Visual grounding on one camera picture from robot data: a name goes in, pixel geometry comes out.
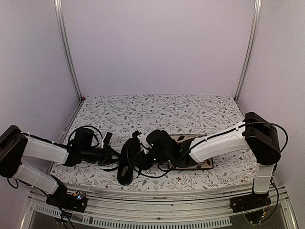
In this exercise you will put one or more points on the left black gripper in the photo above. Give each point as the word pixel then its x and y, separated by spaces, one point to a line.
pixel 107 160

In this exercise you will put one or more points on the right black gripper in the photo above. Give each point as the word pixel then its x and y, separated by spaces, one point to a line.
pixel 142 164

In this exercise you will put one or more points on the black canvas shoe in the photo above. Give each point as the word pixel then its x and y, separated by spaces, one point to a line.
pixel 130 150

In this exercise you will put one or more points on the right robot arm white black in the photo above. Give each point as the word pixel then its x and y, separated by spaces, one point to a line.
pixel 254 133

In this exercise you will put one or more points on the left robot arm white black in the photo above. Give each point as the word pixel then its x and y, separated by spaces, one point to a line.
pixel 83 146

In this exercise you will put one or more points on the floral patterned table mat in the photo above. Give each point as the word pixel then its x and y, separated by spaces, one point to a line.
pixel 176 114

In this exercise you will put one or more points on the floral square plate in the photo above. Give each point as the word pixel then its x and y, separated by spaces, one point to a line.
pixel 187 163

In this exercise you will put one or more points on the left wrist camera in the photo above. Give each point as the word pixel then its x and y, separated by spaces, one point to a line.
pixel 106 139

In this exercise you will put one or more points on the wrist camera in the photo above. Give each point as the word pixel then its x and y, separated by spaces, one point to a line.
pixel 106 139
pixel 144 146

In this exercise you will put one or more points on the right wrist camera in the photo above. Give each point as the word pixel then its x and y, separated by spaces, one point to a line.
pixel 144 146

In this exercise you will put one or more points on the front aluminium rail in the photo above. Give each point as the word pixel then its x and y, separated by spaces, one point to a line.
pixel 192 209

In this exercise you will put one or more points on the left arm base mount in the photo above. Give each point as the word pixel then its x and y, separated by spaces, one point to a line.
pixel 68 201

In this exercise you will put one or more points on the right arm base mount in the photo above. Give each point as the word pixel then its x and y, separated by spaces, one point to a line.
pixel 249 202

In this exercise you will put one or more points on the left aluminium frame post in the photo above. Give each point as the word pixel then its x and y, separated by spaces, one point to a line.
pixel 66 47

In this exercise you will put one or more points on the aluminium frame post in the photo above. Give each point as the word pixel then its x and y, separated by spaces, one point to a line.
pixel 66 47
pixel 249 49

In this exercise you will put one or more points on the right aluminium frame post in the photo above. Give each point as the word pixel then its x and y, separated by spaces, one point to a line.
pixel 249 49

